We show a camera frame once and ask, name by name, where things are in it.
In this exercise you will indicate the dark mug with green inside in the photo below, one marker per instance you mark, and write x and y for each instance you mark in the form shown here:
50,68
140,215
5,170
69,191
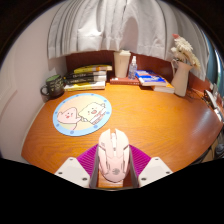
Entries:
55,86

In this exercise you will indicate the tan book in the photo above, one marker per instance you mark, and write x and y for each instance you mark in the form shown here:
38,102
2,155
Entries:
165,89

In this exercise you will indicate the yellow and black book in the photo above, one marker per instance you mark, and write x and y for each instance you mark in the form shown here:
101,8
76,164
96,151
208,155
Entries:
93,68

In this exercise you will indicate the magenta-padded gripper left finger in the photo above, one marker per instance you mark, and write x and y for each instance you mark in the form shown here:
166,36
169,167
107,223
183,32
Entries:
71,171

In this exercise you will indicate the white curtain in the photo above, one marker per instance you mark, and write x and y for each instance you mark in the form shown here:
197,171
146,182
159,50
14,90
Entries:
126,26

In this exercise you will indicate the white and yellow book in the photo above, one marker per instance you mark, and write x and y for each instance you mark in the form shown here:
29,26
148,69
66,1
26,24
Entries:
85,86

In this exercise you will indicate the clear spray bottle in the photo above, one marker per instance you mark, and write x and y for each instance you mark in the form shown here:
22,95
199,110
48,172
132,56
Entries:
132,70

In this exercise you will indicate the pink computer mouse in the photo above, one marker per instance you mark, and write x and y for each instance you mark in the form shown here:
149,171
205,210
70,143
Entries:
113,156

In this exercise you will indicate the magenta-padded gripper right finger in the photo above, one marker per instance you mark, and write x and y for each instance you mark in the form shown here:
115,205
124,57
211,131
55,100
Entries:
155,170

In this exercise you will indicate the red book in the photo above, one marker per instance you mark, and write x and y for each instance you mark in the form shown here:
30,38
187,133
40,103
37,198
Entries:
123,81

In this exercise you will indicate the white ceramic vase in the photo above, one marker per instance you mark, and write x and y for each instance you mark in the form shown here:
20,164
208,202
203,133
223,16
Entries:
181,80

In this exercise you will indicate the round cartoon-print mouse pad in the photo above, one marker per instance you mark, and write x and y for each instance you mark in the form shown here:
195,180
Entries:
80,115

